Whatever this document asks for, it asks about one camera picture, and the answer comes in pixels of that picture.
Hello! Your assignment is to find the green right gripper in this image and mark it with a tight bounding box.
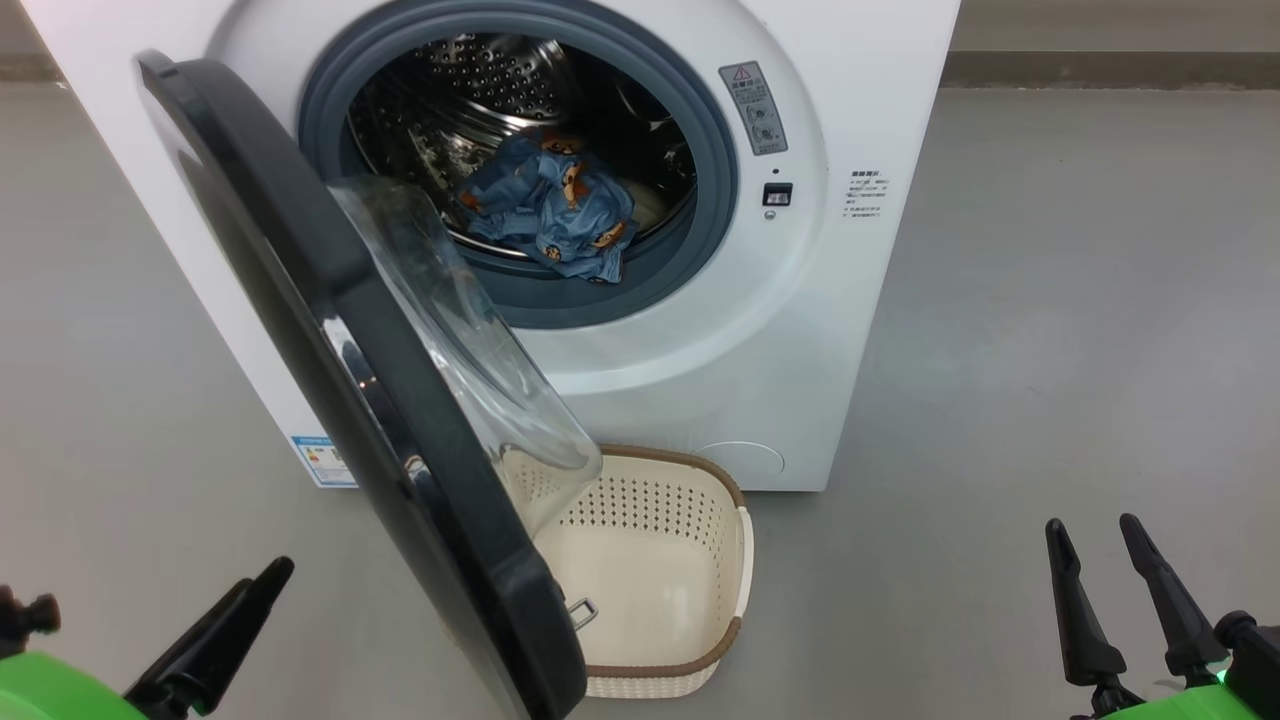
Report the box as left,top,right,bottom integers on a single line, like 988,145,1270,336
1045,513,1280,720

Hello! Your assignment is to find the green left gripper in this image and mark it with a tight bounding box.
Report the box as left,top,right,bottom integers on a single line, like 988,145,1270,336
0,557,296,720

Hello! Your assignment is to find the black glass washer door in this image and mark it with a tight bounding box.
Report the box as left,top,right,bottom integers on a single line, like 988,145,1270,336
137,50,604,720

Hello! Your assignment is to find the blue bear-print garment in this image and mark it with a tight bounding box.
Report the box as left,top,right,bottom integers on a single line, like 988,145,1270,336
455,130,638,284

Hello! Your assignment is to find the white front-load washing machine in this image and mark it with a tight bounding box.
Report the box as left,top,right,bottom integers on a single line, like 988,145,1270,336
20,0,961,493

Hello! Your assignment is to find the blue energy label sticker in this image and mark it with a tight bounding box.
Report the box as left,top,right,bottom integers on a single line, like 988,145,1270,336
291,435,358,489

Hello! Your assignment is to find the round white filter cover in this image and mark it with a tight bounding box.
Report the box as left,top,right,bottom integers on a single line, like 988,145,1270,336
693,441,786,479

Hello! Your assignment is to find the cream perforated laundry basket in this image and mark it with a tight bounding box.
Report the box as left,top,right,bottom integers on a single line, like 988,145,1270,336
500,445,754,699

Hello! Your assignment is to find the black text instruction label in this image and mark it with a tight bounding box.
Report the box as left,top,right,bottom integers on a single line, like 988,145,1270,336
848,170,887,219

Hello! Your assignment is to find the grey warning sticker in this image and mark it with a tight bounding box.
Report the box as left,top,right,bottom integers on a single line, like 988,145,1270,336
719,62,789,156

